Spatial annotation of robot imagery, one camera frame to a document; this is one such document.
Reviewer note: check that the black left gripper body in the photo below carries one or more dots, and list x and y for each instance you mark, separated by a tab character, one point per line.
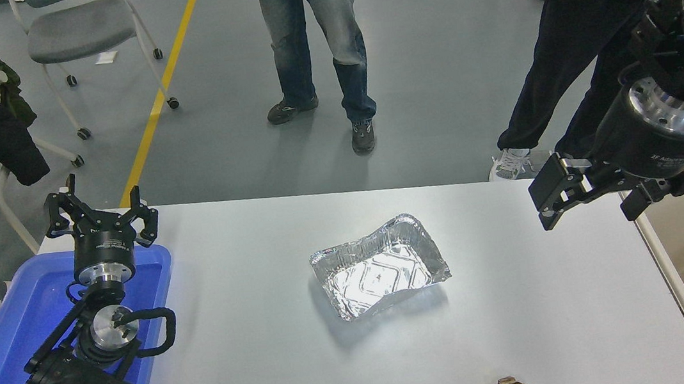
102	245

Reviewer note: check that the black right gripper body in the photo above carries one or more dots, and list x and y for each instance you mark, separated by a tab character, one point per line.
646	147

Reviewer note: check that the silver foil plate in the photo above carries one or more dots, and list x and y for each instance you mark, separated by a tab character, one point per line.
377	275

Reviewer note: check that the dark draped jacket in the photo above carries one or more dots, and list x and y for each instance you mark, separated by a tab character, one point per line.
4	134

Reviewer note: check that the blue plastic tray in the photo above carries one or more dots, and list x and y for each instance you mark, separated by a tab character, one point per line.
21	318

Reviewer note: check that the standing person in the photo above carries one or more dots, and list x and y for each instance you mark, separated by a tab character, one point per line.
298	29
557	45

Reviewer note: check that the white paper scrap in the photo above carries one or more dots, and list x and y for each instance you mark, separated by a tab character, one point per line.
106	58

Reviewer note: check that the grey wheeled chair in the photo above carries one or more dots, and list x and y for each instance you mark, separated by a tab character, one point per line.
79	32

